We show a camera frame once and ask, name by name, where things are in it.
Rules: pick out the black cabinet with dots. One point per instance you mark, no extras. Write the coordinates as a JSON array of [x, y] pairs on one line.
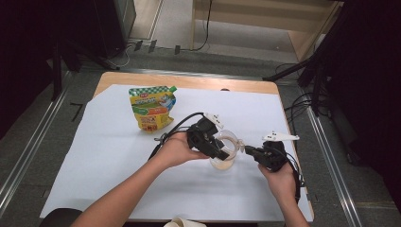
[[110, 25]]

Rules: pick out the person's right hand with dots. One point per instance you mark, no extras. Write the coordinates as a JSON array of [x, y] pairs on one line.
[[282, 183]]

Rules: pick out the wooden table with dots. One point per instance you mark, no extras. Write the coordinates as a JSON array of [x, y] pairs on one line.
[[189, 81]]

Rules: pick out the light wooden shelf unit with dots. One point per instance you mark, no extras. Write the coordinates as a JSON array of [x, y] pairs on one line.
[[271, 15]]

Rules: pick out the black metal stand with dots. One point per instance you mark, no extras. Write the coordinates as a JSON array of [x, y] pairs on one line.
[[315, 63], [57, 69]]

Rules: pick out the white paper cup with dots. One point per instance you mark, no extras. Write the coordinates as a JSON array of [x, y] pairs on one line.
[[183, 223]]

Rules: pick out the small black floor block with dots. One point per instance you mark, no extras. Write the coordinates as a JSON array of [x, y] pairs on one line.
[[138, 45]]

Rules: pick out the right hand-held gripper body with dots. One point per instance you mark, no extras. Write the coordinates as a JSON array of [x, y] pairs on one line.
[[274, 156]]

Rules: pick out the black chair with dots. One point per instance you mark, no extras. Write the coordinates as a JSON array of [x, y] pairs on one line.
[[58, 217]]

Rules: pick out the metal floor rail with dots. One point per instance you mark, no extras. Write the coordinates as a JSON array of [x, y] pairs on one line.
[[28, 148], [334, 170]]

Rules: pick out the yellow green spouted pouch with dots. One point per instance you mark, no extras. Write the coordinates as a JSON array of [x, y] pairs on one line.
[[151, 105]]

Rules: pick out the white paper sheet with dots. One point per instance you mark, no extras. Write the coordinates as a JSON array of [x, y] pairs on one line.
[[126, 176]]

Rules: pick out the clear glass jar with lid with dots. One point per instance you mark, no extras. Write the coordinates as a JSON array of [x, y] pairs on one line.
[[223, 164]]

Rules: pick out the person's left hand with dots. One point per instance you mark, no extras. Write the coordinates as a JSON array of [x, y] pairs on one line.
[[176, 151]]

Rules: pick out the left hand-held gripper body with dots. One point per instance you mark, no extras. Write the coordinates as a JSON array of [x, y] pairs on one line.
[[201, 135]]

